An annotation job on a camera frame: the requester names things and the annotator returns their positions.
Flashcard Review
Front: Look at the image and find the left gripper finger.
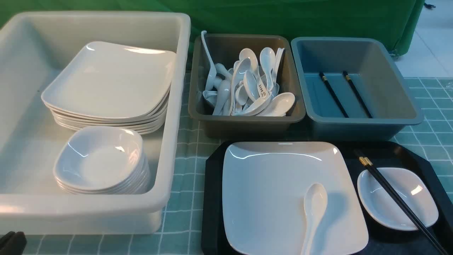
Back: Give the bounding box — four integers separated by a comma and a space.
0, 231, 27, 255

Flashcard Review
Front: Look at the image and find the blue-grey plastic bin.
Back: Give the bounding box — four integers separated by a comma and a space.
291, 37, 423, 141

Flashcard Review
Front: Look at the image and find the stack of white square plates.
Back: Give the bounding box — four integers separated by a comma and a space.
41, 41, 177, 135

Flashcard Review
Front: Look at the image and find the black chopstick in bin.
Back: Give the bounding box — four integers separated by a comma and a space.
342, 70, 372, 118
319, 72, 349, 118

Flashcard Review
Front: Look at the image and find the pile of white soup spoons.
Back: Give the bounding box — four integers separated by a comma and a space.
201, 30, 296, 117

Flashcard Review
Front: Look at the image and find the large white plastic tub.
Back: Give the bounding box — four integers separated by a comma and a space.
1, 10, 191, 235

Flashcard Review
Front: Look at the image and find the green checked tablecloth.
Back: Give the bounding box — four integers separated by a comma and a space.
23, 74, 452, 255

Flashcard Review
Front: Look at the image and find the black chopstick in bin left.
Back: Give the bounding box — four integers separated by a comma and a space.
319, 72, 349, 118

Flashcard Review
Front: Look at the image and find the stack of white small bowls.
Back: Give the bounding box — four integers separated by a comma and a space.
53, 126, 151, 195

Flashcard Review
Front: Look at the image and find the small white sauce bowl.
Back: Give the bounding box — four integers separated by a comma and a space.
357, 167, 439, 231

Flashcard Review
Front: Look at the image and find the black serving tray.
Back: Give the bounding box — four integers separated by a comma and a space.
201, 141, 452, 255

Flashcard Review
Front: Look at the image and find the black chopstick gold band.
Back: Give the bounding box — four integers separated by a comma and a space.
353, 149, 449, 255
359, 151, 450, 255

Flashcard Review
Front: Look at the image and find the white soup spoon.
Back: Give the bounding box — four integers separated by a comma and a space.
301, 182, 328, 255

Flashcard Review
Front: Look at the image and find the white square rice plate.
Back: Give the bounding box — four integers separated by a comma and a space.
222, 141, 369, 255

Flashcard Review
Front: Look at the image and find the green backdrop cloth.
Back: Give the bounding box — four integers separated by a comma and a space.
0, 0, 424, 55

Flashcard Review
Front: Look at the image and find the black chopstick in bin right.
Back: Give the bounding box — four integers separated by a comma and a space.
342, 70, 372, 118

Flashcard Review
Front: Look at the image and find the grey-brown plastic bin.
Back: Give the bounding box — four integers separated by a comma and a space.
188, 34, 306, 139

